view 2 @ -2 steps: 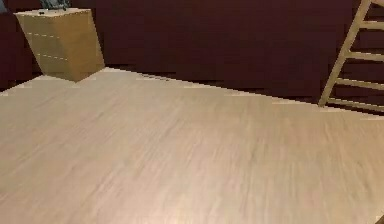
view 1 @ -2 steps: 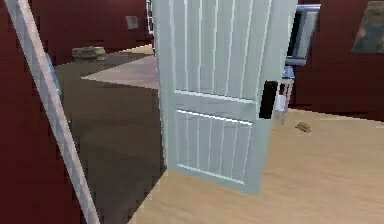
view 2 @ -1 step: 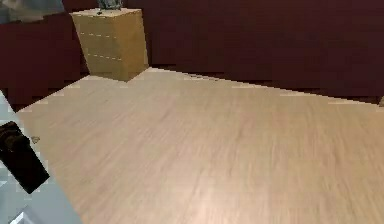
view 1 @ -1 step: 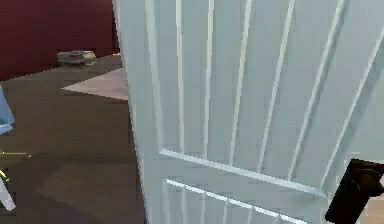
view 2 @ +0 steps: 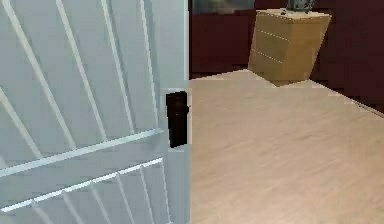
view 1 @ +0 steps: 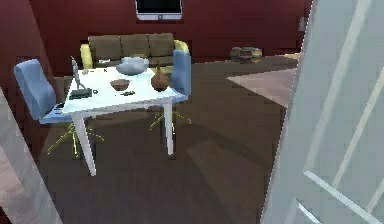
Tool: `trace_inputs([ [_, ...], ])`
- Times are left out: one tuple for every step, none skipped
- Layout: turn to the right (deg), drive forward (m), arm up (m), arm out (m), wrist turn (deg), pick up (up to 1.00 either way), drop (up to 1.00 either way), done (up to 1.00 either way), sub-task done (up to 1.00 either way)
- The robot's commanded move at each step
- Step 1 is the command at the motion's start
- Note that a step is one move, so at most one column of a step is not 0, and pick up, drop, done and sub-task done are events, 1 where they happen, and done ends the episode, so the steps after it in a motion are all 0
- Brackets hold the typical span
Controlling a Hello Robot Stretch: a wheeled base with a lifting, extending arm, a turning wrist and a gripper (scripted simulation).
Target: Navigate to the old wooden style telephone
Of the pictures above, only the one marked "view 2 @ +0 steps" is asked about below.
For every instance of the white panelled room door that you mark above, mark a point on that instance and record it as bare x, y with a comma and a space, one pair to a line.
83, 100

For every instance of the light wooden chest of drawers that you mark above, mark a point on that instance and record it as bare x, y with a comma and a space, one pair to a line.
286, 46

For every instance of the grey green house plant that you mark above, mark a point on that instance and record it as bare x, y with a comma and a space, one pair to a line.
300, 4

